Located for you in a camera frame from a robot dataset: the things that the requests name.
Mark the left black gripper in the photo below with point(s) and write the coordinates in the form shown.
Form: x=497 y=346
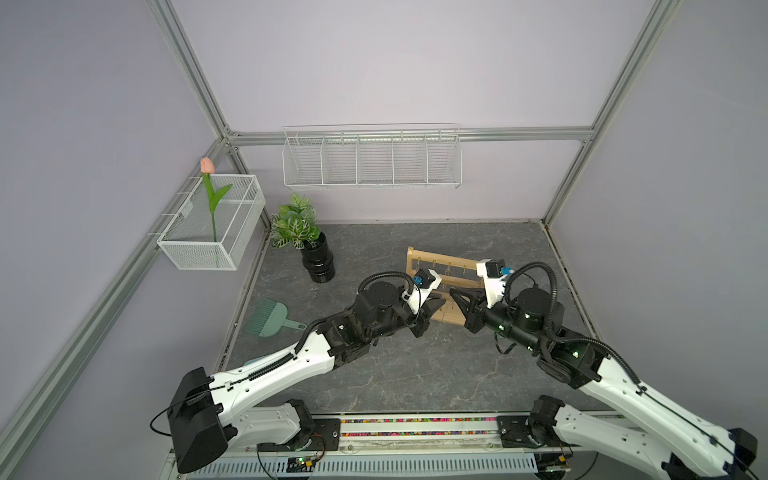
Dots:
x=422 y=317

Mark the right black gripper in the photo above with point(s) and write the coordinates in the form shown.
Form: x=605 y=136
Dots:
x=475 y=316

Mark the wooden jewelry display stand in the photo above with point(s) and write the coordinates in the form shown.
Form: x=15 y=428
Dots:
x=455 y=272

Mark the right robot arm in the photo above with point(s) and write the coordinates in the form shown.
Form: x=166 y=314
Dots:
x=666 y=441

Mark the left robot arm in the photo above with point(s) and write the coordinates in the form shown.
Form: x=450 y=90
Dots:
x=327 y=344

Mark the black plant pot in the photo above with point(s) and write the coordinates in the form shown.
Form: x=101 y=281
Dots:
x=318 y=259

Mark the green artificial potted plant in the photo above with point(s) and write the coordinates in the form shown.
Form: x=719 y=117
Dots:
x=295 y=224

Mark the teal dustpan brush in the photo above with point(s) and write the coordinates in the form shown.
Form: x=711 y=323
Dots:
x=269 y=317

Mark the pink artificial tulip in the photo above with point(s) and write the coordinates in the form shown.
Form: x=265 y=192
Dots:
x=214 y=196

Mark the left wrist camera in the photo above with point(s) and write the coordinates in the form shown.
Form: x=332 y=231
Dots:
x=425 y=281

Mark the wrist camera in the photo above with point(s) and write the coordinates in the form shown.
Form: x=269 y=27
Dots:
x=425 y=281
x=494 y=274

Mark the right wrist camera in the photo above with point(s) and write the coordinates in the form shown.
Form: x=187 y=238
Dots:
x=494 y=274

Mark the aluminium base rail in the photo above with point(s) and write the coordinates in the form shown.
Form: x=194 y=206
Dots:
x=420 y=427

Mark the white wire wall shelf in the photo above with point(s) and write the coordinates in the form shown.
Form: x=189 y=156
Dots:
x=390 y=155

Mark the white cable duct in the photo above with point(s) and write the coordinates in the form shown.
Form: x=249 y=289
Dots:
x=363 y=466

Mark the white mesh wall basket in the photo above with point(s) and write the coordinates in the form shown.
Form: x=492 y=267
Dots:
x=185 y=234

